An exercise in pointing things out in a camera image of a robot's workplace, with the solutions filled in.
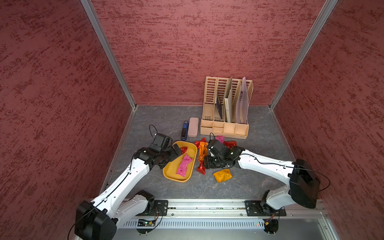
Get blue black stapler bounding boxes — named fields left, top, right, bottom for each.
left=181, top=121, right=189, bottom=141

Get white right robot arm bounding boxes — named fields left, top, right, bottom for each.
left=208, top=146, right=321, bottom=214

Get black folder in organizer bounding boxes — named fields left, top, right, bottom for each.
left=215, top=94, right=223, bottom=120

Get red tea bag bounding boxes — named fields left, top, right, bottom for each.
left=224, top=141, right=237, bottom=149
left=197, top=162, right=206, bottom=175
left=194, top=138, right=207, bottom=148
left=180, top=147, right=188, bottom=155

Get pink pencil case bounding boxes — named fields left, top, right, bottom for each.
left=188, top=117, right=199, bottom=138

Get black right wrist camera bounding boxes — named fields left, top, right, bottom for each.
left=207, top=139, right=230, bottom=159

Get magenta long tea bag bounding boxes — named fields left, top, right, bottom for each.
left=177, top=154, right=192, bottom=177

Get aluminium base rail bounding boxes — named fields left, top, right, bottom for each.
left=119, top=198, right=331, bottom=219

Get yellow plastic storage tray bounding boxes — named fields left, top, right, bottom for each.
left=163, top=141, right=198, bottom=183

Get aluminium corner post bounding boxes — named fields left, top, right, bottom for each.
left=269, top=0, right=338, bottom=111
left=81, top=0, right=137, bottom=111

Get aluminium left corner post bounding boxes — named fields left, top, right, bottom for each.
left=81, top=0, right=137, bottom=111

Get magenta tea bag far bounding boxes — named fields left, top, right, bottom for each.
left=215, top=136, right=225, bottom=143

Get beige folder in organizer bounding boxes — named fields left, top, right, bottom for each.
left=224, top=77, right=233, bottom=123

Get lilac clipboard in organizer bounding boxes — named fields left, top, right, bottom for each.
left=236, top=77, right=249, bottom=124

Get white vented cable channel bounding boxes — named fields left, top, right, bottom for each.
left=121, top=218, right=266, bottom=230

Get aluminium right corner post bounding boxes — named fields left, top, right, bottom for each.
left=269, top=0, right=338, bottom=111

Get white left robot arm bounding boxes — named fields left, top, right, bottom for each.
left=72, top=144, right=182, bottom=240

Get orange square tea bag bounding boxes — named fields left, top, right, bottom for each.
left=213, top=169, right=233, bottom=183

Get beige plastic file organizer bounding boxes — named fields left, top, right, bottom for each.
left=201, top=77, right=254, bottom=139

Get orange long tea bag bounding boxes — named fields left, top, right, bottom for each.
left=199, top=143, right=208, bottom=164

